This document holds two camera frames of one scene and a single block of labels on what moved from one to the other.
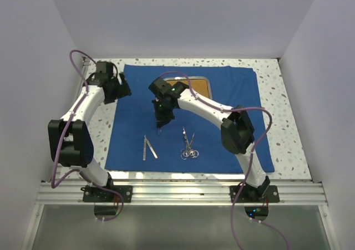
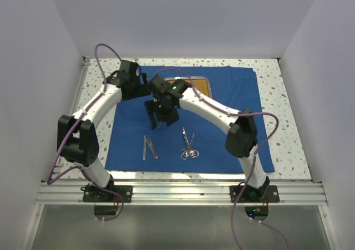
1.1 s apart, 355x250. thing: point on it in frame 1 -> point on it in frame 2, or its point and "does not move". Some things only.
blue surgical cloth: x=192 y=139 does not move
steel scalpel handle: x=145 y=149 does not move
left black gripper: x=123 y=89 -> x=142 y=90
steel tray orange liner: x=201 y=85 does not move
